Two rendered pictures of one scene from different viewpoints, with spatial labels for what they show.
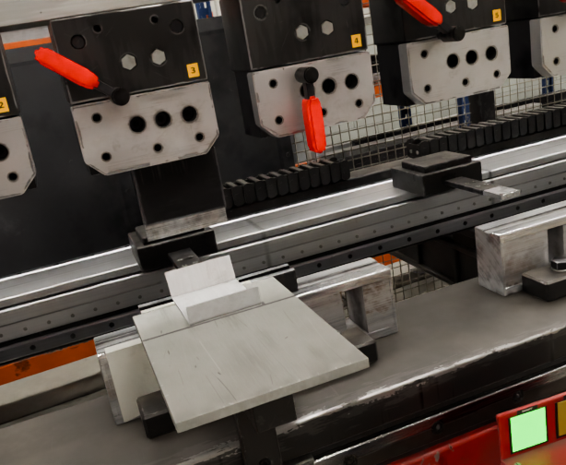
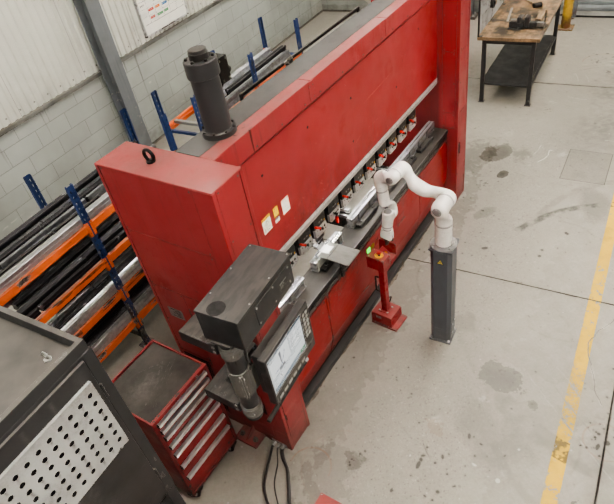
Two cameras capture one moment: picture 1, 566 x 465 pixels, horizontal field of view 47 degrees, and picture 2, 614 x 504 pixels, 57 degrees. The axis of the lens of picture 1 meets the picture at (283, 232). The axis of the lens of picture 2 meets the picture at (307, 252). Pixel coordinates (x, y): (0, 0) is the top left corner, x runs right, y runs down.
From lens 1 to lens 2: 3.67 m
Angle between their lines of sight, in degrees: 37
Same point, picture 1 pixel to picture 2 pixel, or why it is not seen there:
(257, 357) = (346, 255)
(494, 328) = (357, 236)
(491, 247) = (350, 221)
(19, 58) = not seen: hidden behind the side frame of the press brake
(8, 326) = not seen: hidden behind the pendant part
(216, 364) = (342, 257)
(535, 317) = (361, 232)
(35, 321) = not seen: hidden behind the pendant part
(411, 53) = (343, 201)
